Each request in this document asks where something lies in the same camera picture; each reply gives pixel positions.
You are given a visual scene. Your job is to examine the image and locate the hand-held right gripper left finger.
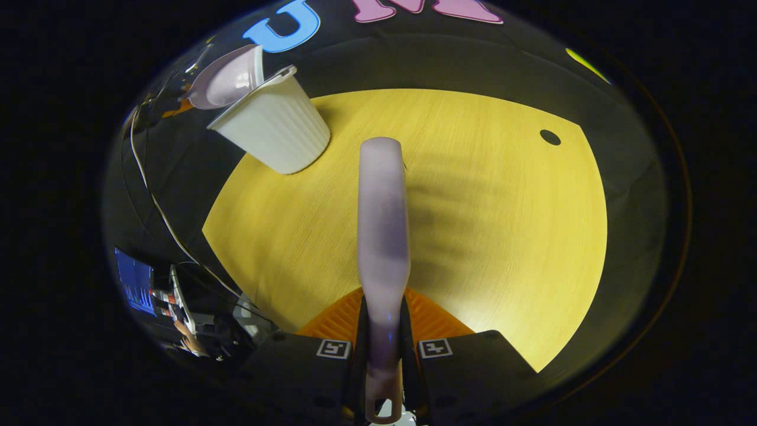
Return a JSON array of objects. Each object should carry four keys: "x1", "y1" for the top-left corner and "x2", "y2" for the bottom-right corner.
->
[{"x1": 248, "y1": 287, "x2": 367, "y2": 424}]

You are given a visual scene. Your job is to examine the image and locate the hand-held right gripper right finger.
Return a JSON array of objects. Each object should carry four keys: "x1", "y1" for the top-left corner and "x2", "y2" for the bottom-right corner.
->
[{"x1": 402, "y1": 287, "x2": 539, "y2": 424}]

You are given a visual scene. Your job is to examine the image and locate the pale purple plastic dustpan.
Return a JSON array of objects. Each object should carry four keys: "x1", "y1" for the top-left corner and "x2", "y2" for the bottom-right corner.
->
[{"x1": 185, "y1": 44, "x2": 265, "y2": 111}]

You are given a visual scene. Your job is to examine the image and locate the white ribbed garbage bin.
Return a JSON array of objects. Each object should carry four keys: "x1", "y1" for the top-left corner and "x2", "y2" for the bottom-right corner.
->
[{"x1": 207, "y1": 65, "x2": 332, "y2": 175}]

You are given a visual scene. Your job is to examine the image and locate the small pale purple broom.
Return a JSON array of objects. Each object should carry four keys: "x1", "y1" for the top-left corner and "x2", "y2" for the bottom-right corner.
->
[{"x1": 357, "y1": 137, "x2": 412, "y2": 425}]

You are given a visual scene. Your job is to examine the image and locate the yellow wooden desktop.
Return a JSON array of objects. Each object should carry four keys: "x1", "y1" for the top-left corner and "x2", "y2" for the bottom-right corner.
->
[{"x1": 202, "y1": 89, "x2": 609, "y2": 373}]

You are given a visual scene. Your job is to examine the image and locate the white device with red parts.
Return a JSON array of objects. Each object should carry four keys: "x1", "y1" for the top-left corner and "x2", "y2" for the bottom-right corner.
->
[{"x1": 151, "y1": 263, "x2": 197, "y2": 341}]

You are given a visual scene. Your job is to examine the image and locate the blue lit screen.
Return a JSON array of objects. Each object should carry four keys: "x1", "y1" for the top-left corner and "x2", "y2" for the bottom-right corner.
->
[{"x1": 114, "y1": 247, "x2": 156, "y2": 317}]

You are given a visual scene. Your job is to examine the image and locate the black backdrop cloth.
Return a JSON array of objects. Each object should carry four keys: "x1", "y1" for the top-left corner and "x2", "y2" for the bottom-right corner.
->
[{"x1": 136, "y1": 0, "x2": 669, "y2": 379}]

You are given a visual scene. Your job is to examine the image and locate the thin white cable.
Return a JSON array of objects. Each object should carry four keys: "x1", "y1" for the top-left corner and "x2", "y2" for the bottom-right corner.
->
[{"x1": 129, "y1": 106, "x2": 264, "y2": 311}]

